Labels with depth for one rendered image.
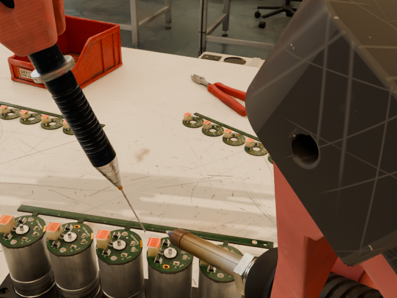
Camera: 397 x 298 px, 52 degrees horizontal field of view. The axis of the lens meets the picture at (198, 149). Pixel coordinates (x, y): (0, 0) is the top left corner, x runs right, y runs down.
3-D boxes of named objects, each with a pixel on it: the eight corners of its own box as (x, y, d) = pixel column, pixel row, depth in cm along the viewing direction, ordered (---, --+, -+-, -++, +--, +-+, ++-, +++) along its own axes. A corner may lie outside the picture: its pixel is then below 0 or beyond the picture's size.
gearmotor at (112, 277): (138, 326, 24) (134, 265, 21) (98, 319, 24) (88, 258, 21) (150, 291, 26) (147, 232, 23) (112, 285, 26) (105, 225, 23)
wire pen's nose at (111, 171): (109, 181, 19) (94, 155, 18) (132, 174, 18) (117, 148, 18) (105, 196, 18) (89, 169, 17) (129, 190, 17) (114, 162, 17)
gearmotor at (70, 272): (92, 318, 24) (81, 256, 21) (52, 311, 24) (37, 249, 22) (107, 284, 26) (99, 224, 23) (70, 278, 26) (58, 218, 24)
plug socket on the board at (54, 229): (61, 242, 22) (59, 233, 22) (46, 239, 22) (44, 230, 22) (67, 232, 23) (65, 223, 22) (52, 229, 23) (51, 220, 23)
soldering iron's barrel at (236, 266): (166, 258, 19) (259, 315, 13) (158, 226, 18) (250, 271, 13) (192, 245, 19) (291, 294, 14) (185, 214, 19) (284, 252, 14)
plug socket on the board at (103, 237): (110, 250, 22) (109, 240, 21) (95, 248, 22) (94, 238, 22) (116, 239, 22) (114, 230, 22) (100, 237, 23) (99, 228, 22)
